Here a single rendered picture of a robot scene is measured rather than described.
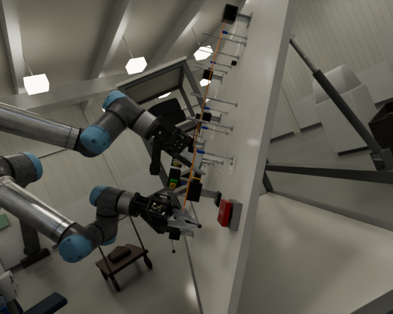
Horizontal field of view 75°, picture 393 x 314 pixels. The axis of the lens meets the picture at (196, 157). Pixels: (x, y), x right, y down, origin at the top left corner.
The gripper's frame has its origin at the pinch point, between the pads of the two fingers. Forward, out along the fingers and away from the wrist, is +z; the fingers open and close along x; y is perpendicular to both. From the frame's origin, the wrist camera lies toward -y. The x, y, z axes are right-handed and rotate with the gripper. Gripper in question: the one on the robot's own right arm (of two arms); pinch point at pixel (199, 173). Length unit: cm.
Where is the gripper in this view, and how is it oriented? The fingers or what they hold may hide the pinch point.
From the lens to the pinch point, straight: 79.3
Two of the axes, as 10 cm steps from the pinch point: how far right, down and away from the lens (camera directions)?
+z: 8.0, 5.9, 0.9
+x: -0.8, -0.3, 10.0
